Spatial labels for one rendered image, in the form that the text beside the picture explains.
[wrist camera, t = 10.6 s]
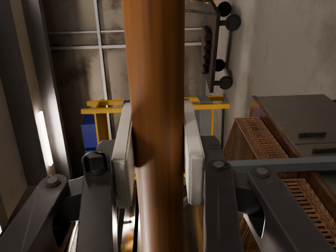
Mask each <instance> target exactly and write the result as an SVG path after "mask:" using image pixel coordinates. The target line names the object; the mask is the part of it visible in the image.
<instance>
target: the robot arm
mask: <svg viewBox="0 0 336 252"><path fill-rule="evenodd" d="M81 162H82V167H83V176H81V177H79V178H76V179H72V180H68V179H67V177H66V176H64V175H62V174H53V175H50V176H47V177H45V178H44V179H42V180H41V181H40V182H39V184H38V185H37V186H36V188H35V189H34V191H33V192H32V194H31V195H30V196H29V198H28V199H27V201H26V202H25V204H24V205H23V206H22V208H21V209H20V211H19V212H18V214H17V215H16V216H15V218H14V219H13V221H12V222H11V224H10V225H9V226H8V228H7V229H6V231H5V232H4V233H3V235H2V236H1V238H0V252H64V250H65V248H66V246H67V243H68V241H69V239H70V237H71V234H72V232H73V230H74V228H75V225H76V221H78V230H77V239H76V249H75V252H118V234H117V212H116V207H118V208H119V209H125V208H130V207H131V206H132V199H133V188H134V177H135V166H136V165H135V153H134V141H133V128H132V116H131V104H130V102H125V104H123V108H122V112H121V117H120V121H119V126H118V130H117V135H116V139H114V140H102V141H101V142H100V143H99V144H98V145H97V147H96V150H95V151H90V152H88V153H86V154H85V155H83V156H82V158H81ZM183 164H184V172H185V180H186V189H187V197H188V203H189V204H190V205H201V204H202V203H203V201H204V205H203V252H244V251H243V244H242V236H241V229H240V221H239V214H238V212H239V213H243V216H244V218H245V220H246V222H247V224H248V226H249V228H250V230H251V232H252V234H253V236H254V238H255V241H256V243H257V245H258V247H259V249H260V251H261V252H336V251H335V250H334V248H333V247H332V246H331V245H330V243H329V242H328V241H327V239H326V238H325V237H324V235H323V234H322V233H321V231H320V230H319V229H318V227H317V226H316V225H315V224H314V222H313V221H312V220H311V218H310V217H309V216H308V214H307V213H306V212H305V210H304V209H303V208H302V206H301V205H300V204H299V203H298V201H297V200H296V199H295V197H294V196H293V195H292V193H291V192H290V191H289V189H288V188H287V187H286V185H285V184H284V183H283V182H282V180H281V179H280V178H279V176H278V175H277V174H276V172H275V171H273V170H272V169H271V168H269V167H266V166H260V165H257V166H252V167H251V168H249V170H248V172H242V171H238V170H235V169H233V168H232V166H231V164H230V163H229V162H227V161H226V158H225V155H224V152H223V150H222V147H221V144H220V141H219V139H218V138H216V137H215V136H214V135H203V136H200V133H199V129H198V125H197V120H196V116H195V112H194V108H193V104H192V102H191V101H190V100H184V160H183ZM115 203H116V204H115Z"/></svg>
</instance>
